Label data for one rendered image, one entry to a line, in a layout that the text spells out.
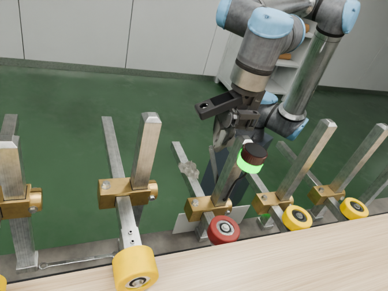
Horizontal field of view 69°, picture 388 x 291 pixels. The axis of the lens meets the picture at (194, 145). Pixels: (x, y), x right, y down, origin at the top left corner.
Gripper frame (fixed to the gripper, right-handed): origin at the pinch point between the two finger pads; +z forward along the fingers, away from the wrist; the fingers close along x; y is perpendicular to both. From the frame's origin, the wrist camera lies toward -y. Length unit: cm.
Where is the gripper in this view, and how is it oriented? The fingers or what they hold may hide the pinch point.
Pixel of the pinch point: (215, 148)
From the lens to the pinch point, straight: 79.9
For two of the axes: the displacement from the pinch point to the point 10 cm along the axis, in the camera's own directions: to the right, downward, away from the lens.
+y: 9.1, -0.2, 4.2
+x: -3.3, -6.3, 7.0
